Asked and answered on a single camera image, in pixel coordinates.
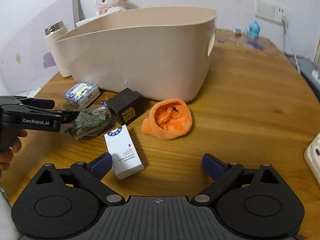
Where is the green dried-leaf plastic bag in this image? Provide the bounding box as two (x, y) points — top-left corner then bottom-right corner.
(63, 100), (112, 140)

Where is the blue white tissue pack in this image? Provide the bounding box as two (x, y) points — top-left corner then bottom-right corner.
(64, 82), (100, 109)

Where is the white blue-print carton box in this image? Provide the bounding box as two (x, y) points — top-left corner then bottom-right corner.
(104, 125), (145, 180)

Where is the dark brown small box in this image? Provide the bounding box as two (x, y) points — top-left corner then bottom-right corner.
(106, 88), (146, 126)

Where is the person's left hand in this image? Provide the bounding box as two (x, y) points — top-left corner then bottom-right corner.
(0, 129), (28, 171)

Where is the lilac headboard panel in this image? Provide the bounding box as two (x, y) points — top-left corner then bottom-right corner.
(1, 0), (79, 94)

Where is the white thermos bottle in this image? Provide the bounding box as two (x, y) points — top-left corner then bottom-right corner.
(45, 21), (71, 77)

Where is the white power strip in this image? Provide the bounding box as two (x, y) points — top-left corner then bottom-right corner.
(304, 133), (320, 183)

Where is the beige plastic storage basket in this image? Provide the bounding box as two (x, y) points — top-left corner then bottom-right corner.
(55, 7), (217, 102)

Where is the white plush lamb toy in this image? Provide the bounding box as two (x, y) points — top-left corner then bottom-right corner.
(94, 0), (129, 16)

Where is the dark grey laptop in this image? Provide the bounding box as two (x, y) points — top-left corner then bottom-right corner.
(297, 56), (320, 99)

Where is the small colourful mini figurine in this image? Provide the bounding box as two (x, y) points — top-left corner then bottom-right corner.
(233, 28), (241, 37)

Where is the blue cartoon figurine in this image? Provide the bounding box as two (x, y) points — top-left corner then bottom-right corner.
(247, 21), (260, 40)

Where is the white charger cable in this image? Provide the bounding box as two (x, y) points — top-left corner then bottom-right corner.
(281, 15), (302, 75)

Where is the white wall switch socket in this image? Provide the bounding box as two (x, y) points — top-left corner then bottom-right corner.
(255, 0), (291, 25)

